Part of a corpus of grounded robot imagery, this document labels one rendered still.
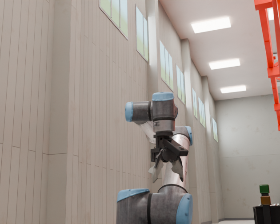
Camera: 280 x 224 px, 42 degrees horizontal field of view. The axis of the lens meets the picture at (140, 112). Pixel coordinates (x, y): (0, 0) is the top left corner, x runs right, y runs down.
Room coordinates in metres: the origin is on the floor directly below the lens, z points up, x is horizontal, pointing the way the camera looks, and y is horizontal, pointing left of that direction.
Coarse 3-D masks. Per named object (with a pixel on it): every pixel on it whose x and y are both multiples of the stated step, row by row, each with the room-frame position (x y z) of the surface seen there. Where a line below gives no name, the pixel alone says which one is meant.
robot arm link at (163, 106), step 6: (156, 96) 1.43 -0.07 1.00; (162, 96) 1.42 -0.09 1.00; (168, 96) 1.43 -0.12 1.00; (156, 102) 1.43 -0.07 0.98; (162, 102) 1.42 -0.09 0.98; (168, 102) 1.43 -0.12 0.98; (156, 108) 1.44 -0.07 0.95; (162, 108) 1.43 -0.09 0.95; (168, 108) 1.43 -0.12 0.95; (174, 108) 1.46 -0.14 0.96; (156, 114) 1.44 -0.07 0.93; (162, 114) 1.43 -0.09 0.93; (168, 114) 1.43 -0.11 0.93; (174, 114) 1.46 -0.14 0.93; (156, 120) 1.44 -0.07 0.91; (174, 120) 1.46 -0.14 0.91
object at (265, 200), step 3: (261, 198) 1.69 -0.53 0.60; (264, 198) 1.69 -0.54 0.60; (267, 198) 1.68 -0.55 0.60; (261, 201) 1.69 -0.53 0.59; (264, 201) 1.69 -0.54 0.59; (267, 201) 1.68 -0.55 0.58; (270, 201) 1.68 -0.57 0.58; (261, 204) 1.69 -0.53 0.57; (264, 204) 1.69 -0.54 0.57; (267, 204) 1.68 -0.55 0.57; (270, 204) 1.69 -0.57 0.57
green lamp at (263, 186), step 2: (260, 184) 1.69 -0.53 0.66; (262, 184) 1.69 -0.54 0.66; (264, 184) 1.68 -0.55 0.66; (266, 184) 1.68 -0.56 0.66; (260, 186) 1.69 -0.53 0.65; (262, 186) 1.69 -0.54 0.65; (264, 186) 1.68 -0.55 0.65; (266, 186) 1.68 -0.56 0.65; (268, 186) 1.68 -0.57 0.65; (260, 188) 1.69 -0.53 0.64; (262, 188) 1.69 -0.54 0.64; (264, 188) 1.68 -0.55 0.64; (266, 188) 1.68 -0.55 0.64; (268, 188) 1.68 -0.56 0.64; (260, 190) 1.69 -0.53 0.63; (262, 190) 1.69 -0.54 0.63; (264, 190) 1.68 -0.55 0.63; (266, 190) 1.68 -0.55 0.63; (268, 190) 1.68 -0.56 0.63; (260, 192) 1.69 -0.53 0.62; (262, 192) 1.69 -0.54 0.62; (264, 192) 1.68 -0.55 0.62; (266, 192) 1.68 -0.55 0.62; (268, 192) 1.68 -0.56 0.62
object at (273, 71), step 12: (264, 0) 4.43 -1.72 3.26; (264, 12) 5.01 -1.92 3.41; (276, 12) 4.25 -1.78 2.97; (264, 24) 5.38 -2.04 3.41; (276, 24) 4.57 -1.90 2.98; (264, 36) 5.81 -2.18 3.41; (276, 36) 4.94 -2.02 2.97; (276, 72) 7.21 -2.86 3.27; (276, 84) 12.82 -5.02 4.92; (276, 96) 9.38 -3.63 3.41; (276, 108) 10.04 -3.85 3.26
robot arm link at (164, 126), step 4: (160, 120) 1.43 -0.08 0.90; (164, 120) 1.43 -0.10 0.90; (168, 120) 1.43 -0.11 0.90; (172, 120) 1.44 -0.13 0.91; (156, 124) 1.45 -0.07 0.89; (160, 124) 1.43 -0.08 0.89; (164, 124) 1.43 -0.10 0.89; (168, 124) 1.43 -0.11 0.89; (172, 124) 1.44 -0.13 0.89; (156, 128) 1.44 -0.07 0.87; (160, 128) 1.43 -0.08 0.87; (164, 128) 1.43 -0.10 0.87; (168, 128) 1.43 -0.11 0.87; (172, 128) 1.44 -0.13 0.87; (156, 132) 1.49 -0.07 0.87
